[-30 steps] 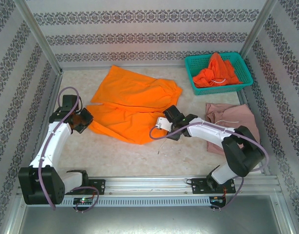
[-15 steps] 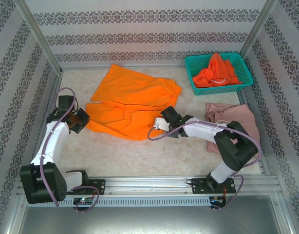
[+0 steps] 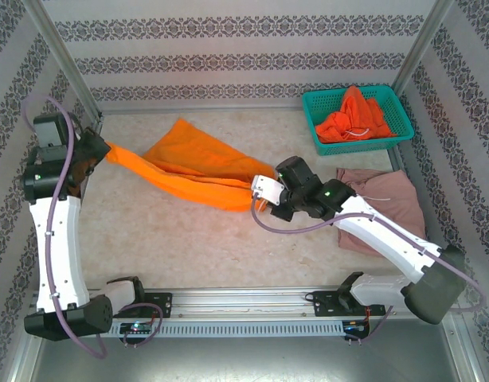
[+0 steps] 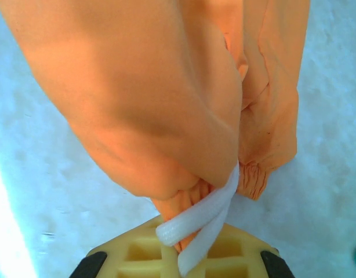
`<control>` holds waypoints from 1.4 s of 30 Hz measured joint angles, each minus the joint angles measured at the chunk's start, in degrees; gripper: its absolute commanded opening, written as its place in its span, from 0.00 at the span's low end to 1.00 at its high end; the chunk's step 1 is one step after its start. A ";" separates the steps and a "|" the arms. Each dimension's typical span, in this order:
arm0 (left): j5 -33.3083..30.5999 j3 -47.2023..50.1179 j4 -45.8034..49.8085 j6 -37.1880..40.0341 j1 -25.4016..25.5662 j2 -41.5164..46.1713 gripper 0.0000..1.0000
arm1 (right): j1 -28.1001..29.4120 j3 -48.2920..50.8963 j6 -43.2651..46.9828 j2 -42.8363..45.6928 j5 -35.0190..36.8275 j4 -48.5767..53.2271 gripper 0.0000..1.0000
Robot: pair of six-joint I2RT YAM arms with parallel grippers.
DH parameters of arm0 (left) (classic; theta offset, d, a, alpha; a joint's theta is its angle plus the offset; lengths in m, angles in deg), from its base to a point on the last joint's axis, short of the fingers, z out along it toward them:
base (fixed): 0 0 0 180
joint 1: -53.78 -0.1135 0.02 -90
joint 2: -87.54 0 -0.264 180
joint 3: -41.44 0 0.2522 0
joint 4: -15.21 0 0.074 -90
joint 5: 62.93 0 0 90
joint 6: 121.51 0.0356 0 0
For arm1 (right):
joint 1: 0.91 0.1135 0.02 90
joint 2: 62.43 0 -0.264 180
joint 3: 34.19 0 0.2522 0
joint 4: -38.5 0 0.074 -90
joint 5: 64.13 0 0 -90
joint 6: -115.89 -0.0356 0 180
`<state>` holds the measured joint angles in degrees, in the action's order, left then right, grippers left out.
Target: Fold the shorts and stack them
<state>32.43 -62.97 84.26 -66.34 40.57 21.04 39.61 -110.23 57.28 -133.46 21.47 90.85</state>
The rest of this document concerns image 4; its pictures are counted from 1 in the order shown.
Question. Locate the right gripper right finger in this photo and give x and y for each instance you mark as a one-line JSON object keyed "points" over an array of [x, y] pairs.
{"points": [[247, 260]]}

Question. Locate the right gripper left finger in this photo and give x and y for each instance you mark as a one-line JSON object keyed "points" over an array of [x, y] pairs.
{"points": [[114, 260]]}

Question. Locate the light orange shorts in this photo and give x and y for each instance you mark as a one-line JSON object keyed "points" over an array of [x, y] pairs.
{"points": [[137, 87]]}

